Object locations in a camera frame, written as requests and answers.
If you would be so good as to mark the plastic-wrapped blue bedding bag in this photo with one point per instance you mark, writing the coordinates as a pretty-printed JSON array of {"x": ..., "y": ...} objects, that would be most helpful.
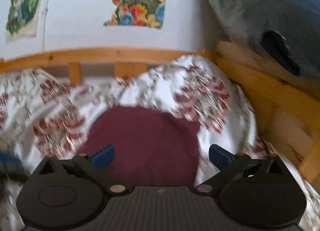
[{"x": 285, "y": 30}]

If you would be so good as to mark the maroon long-sleeve garment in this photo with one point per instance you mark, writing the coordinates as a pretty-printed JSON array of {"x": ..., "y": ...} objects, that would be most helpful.
[{"x": 151, "y": 147}]

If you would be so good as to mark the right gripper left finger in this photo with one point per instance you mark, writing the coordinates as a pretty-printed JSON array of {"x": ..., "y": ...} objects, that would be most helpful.
[{"x": 93, "y": 166}]

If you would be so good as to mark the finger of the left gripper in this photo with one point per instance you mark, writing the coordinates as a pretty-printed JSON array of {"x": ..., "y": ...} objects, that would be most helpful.
[{"x": 12, "y": 168}]

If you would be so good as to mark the white floral satin bedspread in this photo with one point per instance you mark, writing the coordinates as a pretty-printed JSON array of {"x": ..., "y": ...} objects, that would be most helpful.
[{"x": 45, "y": 121}]

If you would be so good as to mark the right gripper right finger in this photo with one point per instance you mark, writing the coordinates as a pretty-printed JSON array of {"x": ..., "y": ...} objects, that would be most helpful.
[{"x": 229, "y": 166}]

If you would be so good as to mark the white wall pipe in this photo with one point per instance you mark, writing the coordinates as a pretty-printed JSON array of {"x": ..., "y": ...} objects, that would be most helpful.
[{"x": 45, "y": 16}]

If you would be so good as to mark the anime character poster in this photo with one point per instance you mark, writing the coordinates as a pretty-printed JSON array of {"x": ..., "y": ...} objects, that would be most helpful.
[{"x": 22, "y": 19}]

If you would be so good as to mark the wooden bed frame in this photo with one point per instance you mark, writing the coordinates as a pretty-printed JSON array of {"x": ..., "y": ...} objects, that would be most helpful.
[{"x": 267, "y": 84}]

